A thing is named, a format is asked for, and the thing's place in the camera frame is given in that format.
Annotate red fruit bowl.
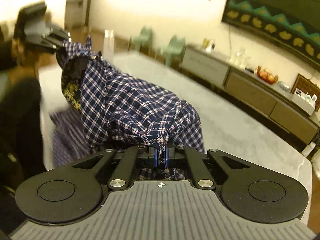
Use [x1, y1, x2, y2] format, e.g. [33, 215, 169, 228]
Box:
[256, 66, 279, 85]

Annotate green plastic chair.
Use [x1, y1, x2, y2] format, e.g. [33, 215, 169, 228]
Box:
[156, 35, 185, 67]
[128, 26, 153, 53]

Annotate long grey tv cabinet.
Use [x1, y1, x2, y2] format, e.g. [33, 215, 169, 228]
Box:
[180, 45, 319, 144]

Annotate brown wooden box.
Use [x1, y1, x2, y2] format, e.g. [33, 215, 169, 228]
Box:
[291, 74, 320, 111]

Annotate left green plastic chair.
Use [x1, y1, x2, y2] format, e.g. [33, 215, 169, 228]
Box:
[128, 26, 153, 53]

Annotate dark framed wall picture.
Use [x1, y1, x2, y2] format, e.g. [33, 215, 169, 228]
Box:
[222, 0, 319, 69]

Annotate clear glass jars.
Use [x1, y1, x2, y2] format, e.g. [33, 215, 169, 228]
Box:
[230, 48, 251, 69]

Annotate person dark torso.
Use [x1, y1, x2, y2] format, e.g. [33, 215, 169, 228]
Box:
[1, 26, 46, 235]

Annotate right green plastic chair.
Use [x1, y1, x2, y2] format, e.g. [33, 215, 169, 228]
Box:
[156, 35, 185, 67]

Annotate blue plaid shirt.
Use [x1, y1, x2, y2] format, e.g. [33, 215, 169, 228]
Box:
[50, 38, 204, 180]

